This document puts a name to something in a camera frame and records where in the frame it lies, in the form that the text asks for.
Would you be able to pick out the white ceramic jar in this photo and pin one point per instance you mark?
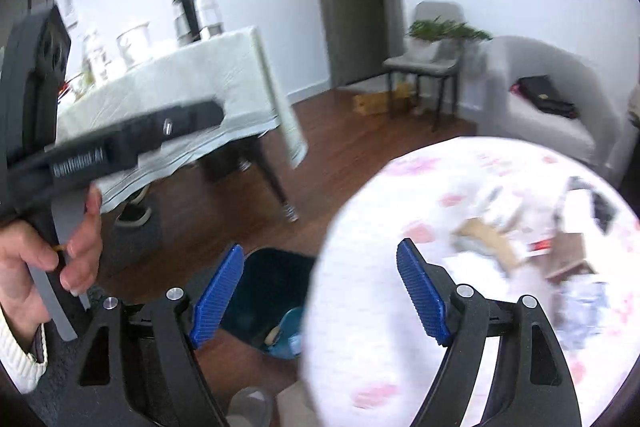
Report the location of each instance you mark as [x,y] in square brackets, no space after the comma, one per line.
[134,44]

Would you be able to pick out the glass electric kettle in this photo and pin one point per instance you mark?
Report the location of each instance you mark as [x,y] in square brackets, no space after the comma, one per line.
[187,17]

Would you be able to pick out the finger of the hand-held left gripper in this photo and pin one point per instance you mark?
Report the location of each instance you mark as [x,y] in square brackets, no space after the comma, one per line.
[185,119]

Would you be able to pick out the bottles on table edge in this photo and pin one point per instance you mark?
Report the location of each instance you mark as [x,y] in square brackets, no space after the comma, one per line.
[97,57]

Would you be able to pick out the person's left forearm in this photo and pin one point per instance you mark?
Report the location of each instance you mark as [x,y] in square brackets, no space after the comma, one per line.
[20,357]

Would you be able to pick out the dark striped floor mat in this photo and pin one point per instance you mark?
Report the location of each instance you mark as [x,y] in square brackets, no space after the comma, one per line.
[137,242]

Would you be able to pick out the pale green patterned tablecloth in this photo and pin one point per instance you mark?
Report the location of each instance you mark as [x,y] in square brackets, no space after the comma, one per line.
[175,77]

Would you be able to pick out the pink printed table cover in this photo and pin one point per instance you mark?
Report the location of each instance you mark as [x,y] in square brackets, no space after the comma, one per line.
[380,217]

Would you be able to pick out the small brown cardboard box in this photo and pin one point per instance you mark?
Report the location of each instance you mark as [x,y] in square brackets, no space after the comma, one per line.
[570,254]

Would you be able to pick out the grey slipper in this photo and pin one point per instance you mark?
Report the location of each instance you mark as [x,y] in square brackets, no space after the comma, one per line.
[250,407]

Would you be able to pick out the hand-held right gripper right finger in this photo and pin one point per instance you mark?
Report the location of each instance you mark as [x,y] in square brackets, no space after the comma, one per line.
[422,292]

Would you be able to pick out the flat cardboard box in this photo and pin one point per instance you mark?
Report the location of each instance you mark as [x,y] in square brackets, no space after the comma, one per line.
[372,102]

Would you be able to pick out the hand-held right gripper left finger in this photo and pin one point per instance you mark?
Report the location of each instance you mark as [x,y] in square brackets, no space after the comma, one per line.
[217,297]

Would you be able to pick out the dark wooden table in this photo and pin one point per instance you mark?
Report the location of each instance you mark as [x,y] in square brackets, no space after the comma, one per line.
[272,177]

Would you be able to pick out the blue white plastic wrapper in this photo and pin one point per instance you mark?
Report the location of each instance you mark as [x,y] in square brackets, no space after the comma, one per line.
[582,307]

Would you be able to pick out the brown cardboard piece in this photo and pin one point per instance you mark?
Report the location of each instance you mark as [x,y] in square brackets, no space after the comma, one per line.
[492,242]

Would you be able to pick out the black bag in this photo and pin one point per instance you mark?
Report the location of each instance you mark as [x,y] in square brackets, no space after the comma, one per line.
[545,94]

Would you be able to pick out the dark shoe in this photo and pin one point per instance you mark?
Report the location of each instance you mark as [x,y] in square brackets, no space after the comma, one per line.
[134,216]

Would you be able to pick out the grey chair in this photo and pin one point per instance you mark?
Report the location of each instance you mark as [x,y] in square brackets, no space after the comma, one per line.
[435,14]

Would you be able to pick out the grey armchair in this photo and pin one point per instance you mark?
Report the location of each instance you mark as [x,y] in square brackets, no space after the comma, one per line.
[530,117]

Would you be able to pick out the potted green plant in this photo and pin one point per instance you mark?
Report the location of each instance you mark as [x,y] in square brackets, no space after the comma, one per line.
[440,29]

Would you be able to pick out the dark teal waste bin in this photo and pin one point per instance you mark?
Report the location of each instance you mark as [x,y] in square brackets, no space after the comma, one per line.
[265,287]

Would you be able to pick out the person's left hand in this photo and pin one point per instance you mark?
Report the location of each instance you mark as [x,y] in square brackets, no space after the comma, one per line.
[20,267]

